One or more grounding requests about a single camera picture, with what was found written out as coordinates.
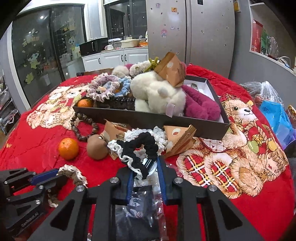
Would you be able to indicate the white wall shelf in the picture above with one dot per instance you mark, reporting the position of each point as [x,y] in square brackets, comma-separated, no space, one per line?
[263,17]

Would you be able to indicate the magenta fluffy plush item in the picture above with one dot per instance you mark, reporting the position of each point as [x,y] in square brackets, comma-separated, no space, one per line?
[200,106]

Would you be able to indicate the olive green bow clip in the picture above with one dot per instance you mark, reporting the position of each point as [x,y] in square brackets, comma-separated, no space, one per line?
[153,63]

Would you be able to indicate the clear plastic bag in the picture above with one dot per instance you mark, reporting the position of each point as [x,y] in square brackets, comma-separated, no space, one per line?
[261,91]

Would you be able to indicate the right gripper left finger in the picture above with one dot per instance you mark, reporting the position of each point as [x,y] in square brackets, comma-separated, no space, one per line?
[70,220]

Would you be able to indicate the blue plastic bag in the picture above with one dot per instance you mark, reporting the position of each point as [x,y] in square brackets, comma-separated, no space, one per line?
[279,122]

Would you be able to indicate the white fluffy plush toy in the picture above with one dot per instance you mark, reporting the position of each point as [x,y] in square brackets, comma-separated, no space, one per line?
[155,95]

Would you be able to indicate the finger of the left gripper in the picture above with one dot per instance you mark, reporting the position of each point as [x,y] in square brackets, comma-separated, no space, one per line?
[21,210]
[17,179]

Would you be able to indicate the white kitchen cabinet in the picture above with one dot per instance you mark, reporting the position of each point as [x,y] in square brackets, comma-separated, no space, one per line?
[113,58]

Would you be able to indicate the white lace scrunchie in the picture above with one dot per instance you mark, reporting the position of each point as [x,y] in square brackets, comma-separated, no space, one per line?
[158,134]

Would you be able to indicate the pink ruffled scrunchie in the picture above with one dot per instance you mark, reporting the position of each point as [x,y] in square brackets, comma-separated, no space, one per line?
[103,87]

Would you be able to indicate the orange mandarin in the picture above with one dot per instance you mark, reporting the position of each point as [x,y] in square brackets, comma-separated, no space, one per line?
[68,148]
[85,103]

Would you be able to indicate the clear plastic packaged badge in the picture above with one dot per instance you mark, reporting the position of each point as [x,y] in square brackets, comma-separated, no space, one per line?
[143,217]

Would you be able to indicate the beige fluffy plush ball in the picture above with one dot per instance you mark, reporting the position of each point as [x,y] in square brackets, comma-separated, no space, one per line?
[131,70]

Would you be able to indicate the blue ruffled scrunchie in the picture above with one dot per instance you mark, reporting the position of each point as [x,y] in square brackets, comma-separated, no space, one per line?
[123,86]

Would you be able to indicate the orange mandarin in box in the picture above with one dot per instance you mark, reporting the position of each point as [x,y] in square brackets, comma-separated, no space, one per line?
[85,103]

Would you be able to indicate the red teddy bear blanket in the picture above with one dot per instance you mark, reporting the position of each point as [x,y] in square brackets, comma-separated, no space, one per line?
[247,165]

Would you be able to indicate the wooden chair back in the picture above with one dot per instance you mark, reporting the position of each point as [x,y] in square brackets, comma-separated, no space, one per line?
[95,72]

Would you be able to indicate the red gift box on shelf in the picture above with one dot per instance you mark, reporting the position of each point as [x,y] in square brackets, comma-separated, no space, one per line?
[257,29]

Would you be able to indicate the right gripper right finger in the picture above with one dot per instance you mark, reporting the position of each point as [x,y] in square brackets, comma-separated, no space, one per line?
[203,213]

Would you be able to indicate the beige crochet scrunchie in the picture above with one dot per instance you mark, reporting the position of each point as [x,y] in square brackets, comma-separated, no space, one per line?
[71,172]

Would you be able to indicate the black microwave oven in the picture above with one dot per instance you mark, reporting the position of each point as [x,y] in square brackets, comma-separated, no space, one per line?
[93,46]

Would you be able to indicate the white mug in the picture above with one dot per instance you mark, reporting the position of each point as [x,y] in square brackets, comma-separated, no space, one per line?
[109,47]

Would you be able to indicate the brown capybara plush toy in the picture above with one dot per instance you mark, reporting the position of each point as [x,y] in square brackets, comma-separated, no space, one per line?
[97,147]

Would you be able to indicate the black scrunchie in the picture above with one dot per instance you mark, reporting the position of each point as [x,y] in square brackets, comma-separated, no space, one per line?
[127,154]

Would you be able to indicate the silver double door refrigerator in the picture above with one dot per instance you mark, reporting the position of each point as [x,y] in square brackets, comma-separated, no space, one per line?
[198,32]

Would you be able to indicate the brown triangular paper packet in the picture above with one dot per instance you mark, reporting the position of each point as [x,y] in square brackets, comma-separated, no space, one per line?
[180,139]

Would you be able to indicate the black shallow tray box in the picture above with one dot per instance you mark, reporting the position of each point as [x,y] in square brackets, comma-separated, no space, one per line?
[136,119]

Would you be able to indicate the cream plastic basin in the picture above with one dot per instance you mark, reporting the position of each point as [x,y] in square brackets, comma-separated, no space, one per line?
[129,43]

